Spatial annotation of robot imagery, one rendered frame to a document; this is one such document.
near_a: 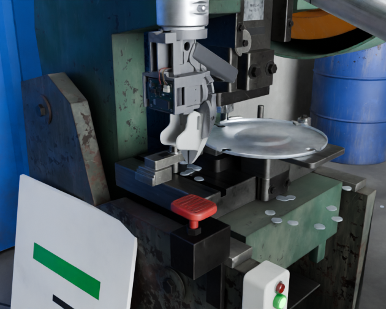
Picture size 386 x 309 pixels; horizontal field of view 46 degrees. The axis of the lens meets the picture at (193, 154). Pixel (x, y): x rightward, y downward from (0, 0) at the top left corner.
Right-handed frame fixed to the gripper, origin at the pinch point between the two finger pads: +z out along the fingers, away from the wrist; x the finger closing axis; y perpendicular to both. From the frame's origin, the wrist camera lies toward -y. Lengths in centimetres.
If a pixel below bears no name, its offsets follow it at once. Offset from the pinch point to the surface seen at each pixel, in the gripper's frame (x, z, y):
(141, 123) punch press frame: -39.9, 7.0, -21.3
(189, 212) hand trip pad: 1.9, 8.9, 2.7
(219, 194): -7.9, 14.7, -15.7
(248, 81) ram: -11.5, -6.6, -28.6
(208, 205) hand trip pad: 2.6, 8.7, -1.0
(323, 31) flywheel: -16, -15, -66
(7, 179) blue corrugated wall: -135, 51, -23
